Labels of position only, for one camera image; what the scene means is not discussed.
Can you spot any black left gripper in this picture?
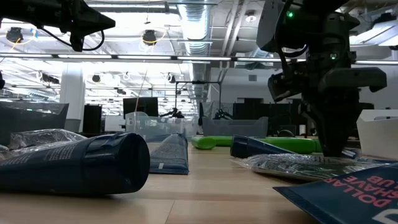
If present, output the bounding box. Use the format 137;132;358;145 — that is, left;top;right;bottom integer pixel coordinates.
0;0;116;34

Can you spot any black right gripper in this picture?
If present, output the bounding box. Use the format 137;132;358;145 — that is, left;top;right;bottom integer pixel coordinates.
300;49;388;157

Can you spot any blue handled razor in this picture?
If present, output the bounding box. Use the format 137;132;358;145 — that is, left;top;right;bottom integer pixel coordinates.
340;148;359;160

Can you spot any green travel bottle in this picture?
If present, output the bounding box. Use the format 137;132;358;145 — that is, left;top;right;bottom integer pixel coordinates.
264;136;324;156
190;136;234;151

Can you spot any navy tube with pink lettering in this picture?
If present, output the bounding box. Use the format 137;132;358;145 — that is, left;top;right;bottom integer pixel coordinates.
272;164;398;224

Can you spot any navy blue toiletry tube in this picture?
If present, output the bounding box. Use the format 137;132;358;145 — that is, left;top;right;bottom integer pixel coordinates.
0;132;151;196
229;134;295;159
146;133;190;175

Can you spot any white plastic bin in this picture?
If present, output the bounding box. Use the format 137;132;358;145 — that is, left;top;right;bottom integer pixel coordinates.
356;108;398;161

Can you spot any black disc in plastic bag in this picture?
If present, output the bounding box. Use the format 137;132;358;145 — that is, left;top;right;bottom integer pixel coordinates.
0;128;87;156
231;153;388;183

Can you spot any black ceiling device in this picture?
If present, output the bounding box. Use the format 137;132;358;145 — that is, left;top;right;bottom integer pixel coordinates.
6;27;24;44
142;29;158;47

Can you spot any grey plastic bin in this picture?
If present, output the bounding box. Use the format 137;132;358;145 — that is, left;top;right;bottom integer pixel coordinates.
201;116;269;138

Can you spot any black cabinet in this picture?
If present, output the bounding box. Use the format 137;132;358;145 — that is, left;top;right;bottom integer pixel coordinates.
82;104;103;134

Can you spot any black background monitor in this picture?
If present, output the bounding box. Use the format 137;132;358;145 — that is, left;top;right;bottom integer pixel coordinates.
123;96;159;120

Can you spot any long ceiling light strip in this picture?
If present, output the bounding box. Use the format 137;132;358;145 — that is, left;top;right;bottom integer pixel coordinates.
0;53;398;66

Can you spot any dark translucent plastic bin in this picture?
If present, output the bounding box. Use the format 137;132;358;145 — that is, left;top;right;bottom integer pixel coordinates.
0;101;70;147

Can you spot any clear plastic bin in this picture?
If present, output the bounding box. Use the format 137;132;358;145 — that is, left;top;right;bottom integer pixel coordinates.
125;111;200;143

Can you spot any silver ventilation duct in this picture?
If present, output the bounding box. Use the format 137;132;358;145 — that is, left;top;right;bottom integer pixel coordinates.
177;0;215;57

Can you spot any black robot rig frame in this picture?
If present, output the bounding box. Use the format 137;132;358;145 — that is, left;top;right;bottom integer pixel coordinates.
160;80;234;121

